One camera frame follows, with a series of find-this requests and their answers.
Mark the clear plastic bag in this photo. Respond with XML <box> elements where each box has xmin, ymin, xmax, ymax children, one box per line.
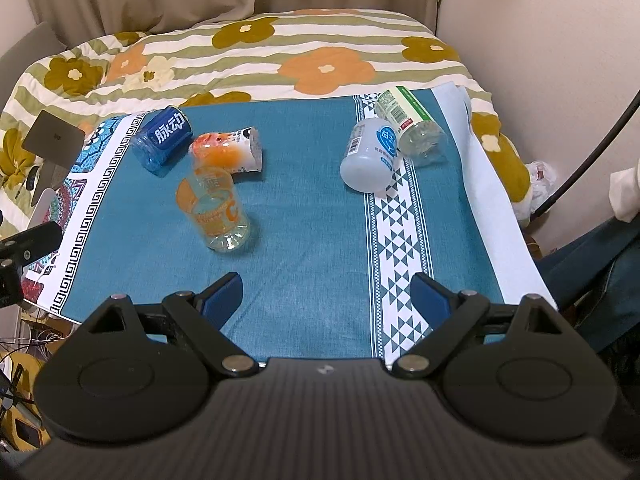
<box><xmin>515</xmin><ymin>160</ymin><xmax>562</xmax><ymax>227</ymax></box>

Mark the teal patterned tablecloth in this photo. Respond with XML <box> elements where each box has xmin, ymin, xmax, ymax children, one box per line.
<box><xmin>22</xmin><ymin>81</ymin><xmax>558</xmax><ymax>361</ymax></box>

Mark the white plastic object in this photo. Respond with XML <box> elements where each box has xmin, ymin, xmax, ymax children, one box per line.
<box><xmin>27</xmin><ymin>187</ymin><xmax>64</xmax><ymax>235</ymax></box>

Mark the black cable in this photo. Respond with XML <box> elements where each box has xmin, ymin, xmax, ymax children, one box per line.
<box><xmin>530</xmin><ymin>87</ymin><xmax>640</xmax><ymax>217</ymax></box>

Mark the yellow box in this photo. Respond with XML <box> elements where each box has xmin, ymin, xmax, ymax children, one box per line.
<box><xmin>0</xmin><ymin>350</ymin><xmax>52</xmax><ymax>453</ymax></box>

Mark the grey upholstered furniture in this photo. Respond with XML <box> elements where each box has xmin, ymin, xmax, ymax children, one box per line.
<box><xmin>0</xmin><ymin>21</ymin><xmax>69</xmax><ymax>69</ymax></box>

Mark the blue labelled bottle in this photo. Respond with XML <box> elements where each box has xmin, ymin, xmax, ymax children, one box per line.
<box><xmin>129</xmin><ymin>105</ymin><xmax>194</xmax><ymax>177</ymax></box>

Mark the clear orange labelled bottle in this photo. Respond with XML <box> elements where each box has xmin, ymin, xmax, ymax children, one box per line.
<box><xmin>176</xmin><ymin>157</ymin><xmax>251</xmax><ymax>252</ymax></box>

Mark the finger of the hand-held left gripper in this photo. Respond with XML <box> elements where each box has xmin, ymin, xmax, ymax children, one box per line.
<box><xmin>0</xmin><ymin>221</ymin><xmax>64</xmax><ymax>307</ymax></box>

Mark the clear green labelled bottle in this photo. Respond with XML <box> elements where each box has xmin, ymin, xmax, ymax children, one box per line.
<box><xmin>375</xmin><ymin>85</ymin><xmax>447</xmax><ymax>167</ymax></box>

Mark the white cloth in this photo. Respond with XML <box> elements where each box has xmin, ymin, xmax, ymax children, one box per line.
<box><xmin>610</xmin><ymin>162</ymin><xmax>640</xmax><ymax>223</ymax></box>

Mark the grey tablet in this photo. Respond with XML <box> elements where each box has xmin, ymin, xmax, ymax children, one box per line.
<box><xmin>21</xmin><ymin>110</ymin><xmax>86</xmax><ymax>196</ymax></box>

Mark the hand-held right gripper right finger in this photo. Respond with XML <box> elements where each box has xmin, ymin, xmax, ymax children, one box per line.
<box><xmin>391</xmin><ymin>273</ymin><xmax>569</xmax><ymax>380</ymax></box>

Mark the white bottle blue label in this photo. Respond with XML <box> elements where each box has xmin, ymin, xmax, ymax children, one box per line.
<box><xmin>339</xmin><ymin>119</ymin><xmax>400</xmax><ymax>193</ymax></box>

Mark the person's leg in jeans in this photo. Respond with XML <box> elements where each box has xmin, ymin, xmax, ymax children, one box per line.
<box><xmin>540</xmin><ymin>217</ymin><xmax>640</xmax><ymax>352</ymax></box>

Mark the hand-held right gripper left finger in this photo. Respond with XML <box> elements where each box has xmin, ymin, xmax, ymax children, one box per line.
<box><xmin>79</xmin><ymin>272</ymin><xmax>259</xmax><ymax>378</ymax></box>

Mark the floral striped blanket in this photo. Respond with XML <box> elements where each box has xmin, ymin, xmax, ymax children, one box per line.
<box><xmin>0</xmin><ymin>8</ymin><xmax>532</xmax><ymax>241</ymax></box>

